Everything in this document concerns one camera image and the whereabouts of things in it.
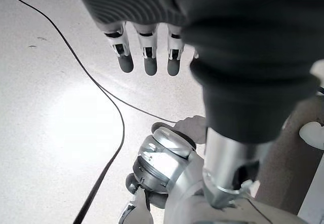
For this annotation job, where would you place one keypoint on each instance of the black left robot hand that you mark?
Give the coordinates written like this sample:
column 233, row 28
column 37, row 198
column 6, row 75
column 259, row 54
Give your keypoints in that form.
column 240, row 44

